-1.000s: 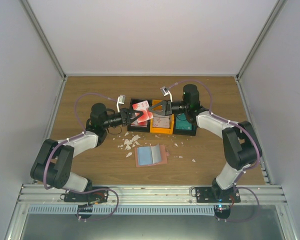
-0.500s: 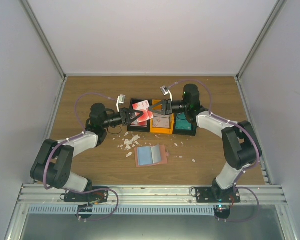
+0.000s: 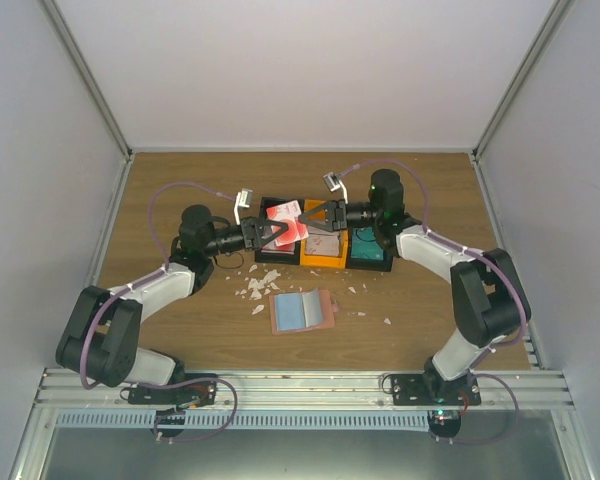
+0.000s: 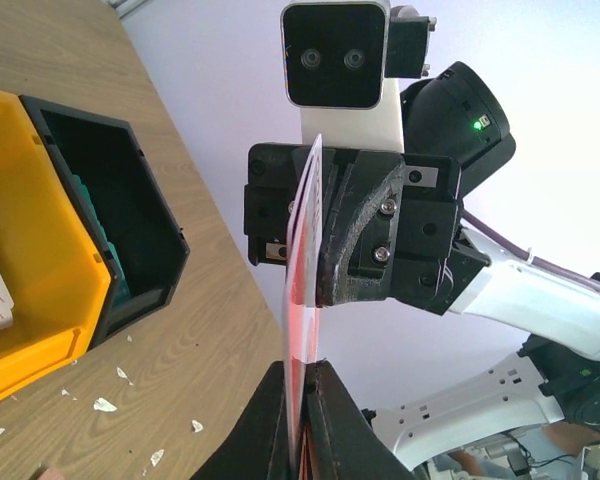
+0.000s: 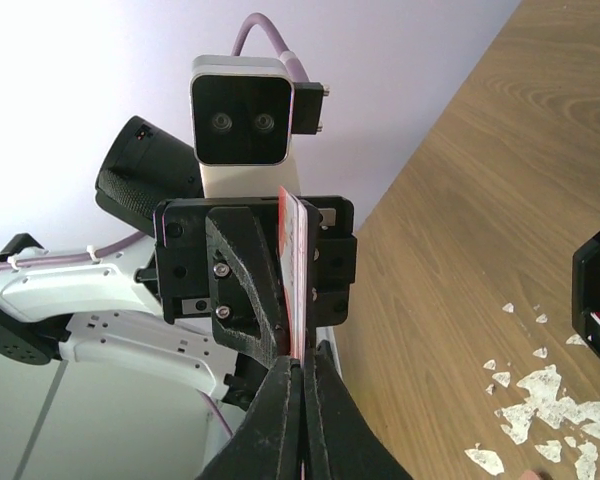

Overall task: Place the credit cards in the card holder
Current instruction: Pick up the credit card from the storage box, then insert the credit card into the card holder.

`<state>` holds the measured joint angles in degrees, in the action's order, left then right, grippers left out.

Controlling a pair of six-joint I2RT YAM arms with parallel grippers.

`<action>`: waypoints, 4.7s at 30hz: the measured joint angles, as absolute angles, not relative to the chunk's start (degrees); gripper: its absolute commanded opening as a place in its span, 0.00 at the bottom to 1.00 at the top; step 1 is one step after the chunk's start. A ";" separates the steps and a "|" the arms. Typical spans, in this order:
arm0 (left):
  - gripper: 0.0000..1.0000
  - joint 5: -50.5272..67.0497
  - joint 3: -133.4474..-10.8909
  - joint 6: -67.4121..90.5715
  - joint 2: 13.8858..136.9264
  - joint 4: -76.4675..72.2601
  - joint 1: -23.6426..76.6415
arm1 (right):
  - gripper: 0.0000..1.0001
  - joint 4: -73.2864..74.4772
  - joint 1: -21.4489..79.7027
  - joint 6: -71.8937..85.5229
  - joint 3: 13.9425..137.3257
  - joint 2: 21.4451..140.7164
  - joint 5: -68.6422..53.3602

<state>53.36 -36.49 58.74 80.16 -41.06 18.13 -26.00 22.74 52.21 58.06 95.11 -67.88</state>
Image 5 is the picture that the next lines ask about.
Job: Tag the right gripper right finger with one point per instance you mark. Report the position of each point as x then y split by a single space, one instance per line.
339 442

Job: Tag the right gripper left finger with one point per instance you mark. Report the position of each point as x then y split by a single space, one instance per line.
266 444

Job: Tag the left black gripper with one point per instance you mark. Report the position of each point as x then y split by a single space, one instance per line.
214 257

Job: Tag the red white credit card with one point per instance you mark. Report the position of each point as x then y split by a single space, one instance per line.
293 253

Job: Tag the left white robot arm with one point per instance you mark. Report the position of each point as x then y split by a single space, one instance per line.
103 304

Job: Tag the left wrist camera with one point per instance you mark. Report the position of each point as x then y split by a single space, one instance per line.
245 113

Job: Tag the enclosure aluminium frame post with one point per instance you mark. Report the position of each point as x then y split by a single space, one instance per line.
41 418

